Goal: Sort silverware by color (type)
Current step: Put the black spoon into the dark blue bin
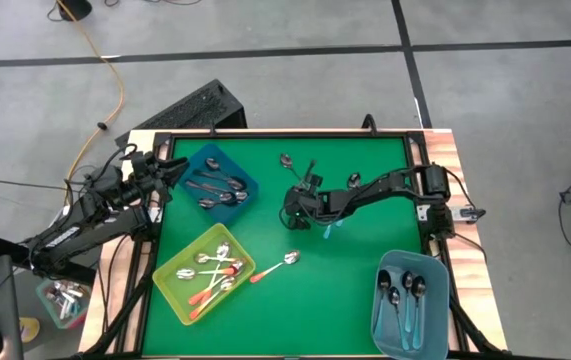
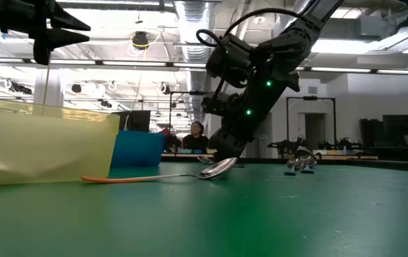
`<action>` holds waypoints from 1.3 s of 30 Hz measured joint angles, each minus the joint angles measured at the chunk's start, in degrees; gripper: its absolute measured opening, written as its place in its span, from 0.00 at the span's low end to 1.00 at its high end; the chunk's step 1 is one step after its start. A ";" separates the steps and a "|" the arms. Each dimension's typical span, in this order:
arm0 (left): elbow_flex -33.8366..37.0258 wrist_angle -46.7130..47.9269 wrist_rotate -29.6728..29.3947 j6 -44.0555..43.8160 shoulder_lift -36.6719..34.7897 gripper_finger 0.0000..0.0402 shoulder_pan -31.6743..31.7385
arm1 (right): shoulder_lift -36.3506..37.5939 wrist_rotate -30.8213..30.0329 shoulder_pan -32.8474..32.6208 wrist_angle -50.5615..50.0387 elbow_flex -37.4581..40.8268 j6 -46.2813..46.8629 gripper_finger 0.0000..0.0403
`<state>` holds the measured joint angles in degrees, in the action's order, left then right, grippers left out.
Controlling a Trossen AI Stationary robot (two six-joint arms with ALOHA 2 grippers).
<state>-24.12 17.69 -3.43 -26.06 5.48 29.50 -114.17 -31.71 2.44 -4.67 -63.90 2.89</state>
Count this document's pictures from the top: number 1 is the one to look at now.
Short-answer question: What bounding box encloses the black desk bar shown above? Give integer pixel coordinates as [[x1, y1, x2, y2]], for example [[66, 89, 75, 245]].
[[0, 233, 97, 286]]

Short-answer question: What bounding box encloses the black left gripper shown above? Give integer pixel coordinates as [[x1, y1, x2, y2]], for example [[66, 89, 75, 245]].
[[129, 149, 190, 201]]

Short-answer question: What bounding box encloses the yellow round disc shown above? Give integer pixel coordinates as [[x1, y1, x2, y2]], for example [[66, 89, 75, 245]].
[[18, 316, 41, 345]]

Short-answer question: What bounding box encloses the grey-blue plastic bin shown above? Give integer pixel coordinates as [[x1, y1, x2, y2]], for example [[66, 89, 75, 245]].
[[369, 248, 451, 360]]

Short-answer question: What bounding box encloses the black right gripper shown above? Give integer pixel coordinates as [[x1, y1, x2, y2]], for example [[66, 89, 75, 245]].
[[282, 173, 341, 231]]

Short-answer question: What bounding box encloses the black diagonal frame strut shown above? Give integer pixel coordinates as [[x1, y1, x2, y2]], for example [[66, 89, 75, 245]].
[[434, 277, 499, 355], [84, 249, 159, 357]]

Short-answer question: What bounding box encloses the black round floor base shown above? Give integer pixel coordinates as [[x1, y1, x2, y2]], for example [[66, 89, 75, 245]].
[[56, 0, 94, 22]]

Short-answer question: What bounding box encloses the dark blue plastic bin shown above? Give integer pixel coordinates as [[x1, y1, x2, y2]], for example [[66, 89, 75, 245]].
[[178, 143, 260, 226]]

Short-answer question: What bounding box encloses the black perforated computer case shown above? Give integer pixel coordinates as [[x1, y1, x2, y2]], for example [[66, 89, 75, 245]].
[[114, 78, 249, 147]]

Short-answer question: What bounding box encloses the teal tray of small parts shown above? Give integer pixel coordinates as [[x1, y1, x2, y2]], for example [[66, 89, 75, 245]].
[[34, 276, 91, 331]]

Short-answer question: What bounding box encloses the grey connector box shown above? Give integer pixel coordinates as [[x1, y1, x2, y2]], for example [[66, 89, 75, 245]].
[[452, 203, 487, 224]]

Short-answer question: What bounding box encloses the yellow-green plastic bin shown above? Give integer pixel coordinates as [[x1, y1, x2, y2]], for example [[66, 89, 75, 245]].
[[152, 222, 257, 326]]

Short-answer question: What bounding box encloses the yellow floor cable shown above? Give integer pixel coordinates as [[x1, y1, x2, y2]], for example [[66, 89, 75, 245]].
[[53, 0, 126, 186]]

